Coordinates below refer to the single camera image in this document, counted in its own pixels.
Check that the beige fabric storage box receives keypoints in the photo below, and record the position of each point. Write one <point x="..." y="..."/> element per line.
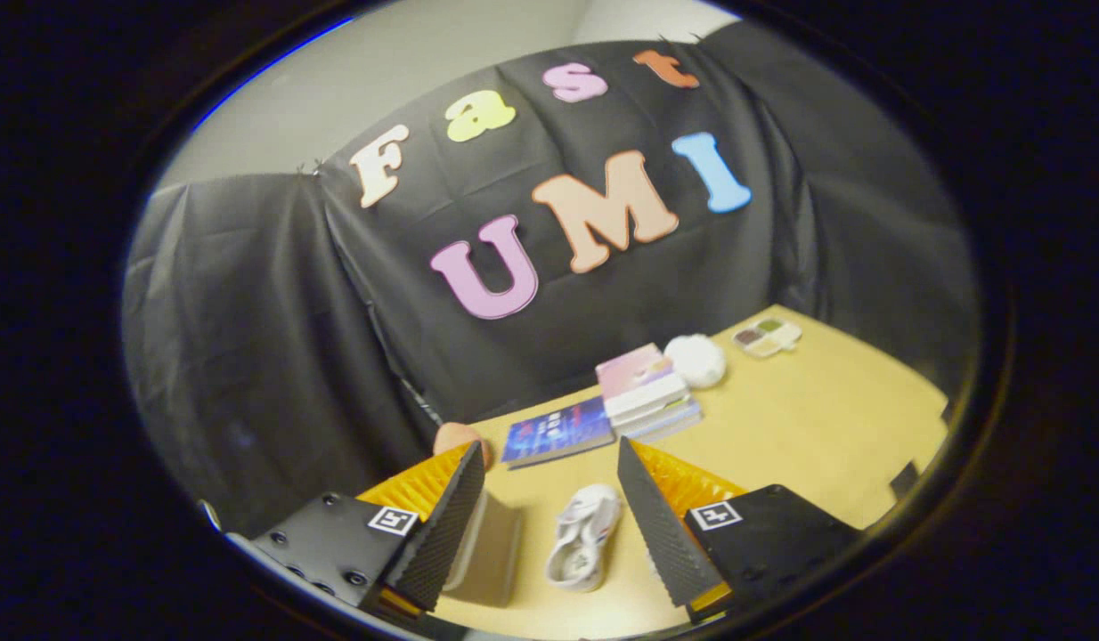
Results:
<point x="496" y="552"/>

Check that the clear compartment tray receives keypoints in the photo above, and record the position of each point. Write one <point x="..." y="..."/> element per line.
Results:
<point x="768" y="336"/>

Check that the white cover book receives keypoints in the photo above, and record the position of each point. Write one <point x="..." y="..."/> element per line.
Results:
<point x="670" y="411"/>

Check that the white round ball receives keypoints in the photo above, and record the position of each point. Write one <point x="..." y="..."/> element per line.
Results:
<point x="696" y="361"/>

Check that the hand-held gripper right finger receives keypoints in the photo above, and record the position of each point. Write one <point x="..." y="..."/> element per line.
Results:
<point x="652" y="525"/>

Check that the black backdrop cloth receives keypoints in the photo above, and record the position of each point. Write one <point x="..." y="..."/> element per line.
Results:
<point x="273" y="338"/>

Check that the black table edge bracket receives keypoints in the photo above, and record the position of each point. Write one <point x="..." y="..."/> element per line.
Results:
<point x="904" y="479"/>

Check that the orange textured ball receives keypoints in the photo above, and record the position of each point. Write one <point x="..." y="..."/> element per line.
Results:
<point x="456" y="438"/>

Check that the white canvas shoe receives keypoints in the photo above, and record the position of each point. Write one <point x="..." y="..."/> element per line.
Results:
<point x="585" y="539"/>

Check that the pale blue cover book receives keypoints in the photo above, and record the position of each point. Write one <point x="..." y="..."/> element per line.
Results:
<point x="674" y="427"/>

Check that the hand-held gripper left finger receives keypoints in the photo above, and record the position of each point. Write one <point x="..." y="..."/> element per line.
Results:
<point x="447" y="525"/>

